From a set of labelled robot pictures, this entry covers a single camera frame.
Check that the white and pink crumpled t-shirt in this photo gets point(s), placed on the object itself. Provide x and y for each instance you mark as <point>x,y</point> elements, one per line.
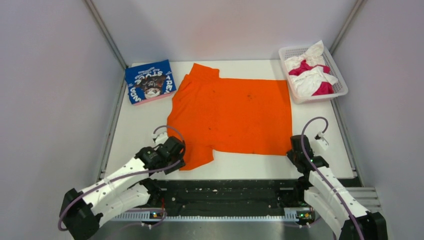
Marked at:
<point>309,73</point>

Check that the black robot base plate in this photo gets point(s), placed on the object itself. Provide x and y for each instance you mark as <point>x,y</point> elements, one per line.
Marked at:
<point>225,198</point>

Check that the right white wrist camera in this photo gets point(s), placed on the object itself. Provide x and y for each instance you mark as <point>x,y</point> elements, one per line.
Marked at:
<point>321,141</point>

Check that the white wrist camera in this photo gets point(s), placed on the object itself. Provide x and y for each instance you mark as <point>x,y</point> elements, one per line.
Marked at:
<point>160,138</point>
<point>321,141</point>

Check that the orange t-shirt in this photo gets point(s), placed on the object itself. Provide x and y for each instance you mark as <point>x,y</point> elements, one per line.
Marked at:
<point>231,115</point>

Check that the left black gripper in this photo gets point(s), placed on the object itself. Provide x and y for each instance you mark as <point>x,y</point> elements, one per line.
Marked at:
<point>181,164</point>

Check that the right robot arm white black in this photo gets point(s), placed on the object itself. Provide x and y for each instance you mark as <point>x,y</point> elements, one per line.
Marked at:
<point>319,188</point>

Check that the aluminium rail frame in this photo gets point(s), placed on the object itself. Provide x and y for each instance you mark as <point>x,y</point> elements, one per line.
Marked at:
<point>118,213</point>

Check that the folded pink t-shirt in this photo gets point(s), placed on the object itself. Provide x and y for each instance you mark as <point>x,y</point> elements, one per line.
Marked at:
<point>162,96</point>

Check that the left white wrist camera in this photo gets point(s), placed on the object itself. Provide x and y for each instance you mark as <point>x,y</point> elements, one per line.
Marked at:
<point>160,138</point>

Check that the white plastic basket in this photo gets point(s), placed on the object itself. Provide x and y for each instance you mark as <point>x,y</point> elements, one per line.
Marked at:
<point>340,88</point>

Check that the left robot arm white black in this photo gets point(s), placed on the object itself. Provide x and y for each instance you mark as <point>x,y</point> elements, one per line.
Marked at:
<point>83,212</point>

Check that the folded blue printed t-shirt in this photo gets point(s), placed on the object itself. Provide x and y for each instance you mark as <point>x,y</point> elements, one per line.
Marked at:
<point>149,80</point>

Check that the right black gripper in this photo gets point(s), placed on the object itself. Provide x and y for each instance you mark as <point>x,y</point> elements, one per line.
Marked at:
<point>290,155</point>

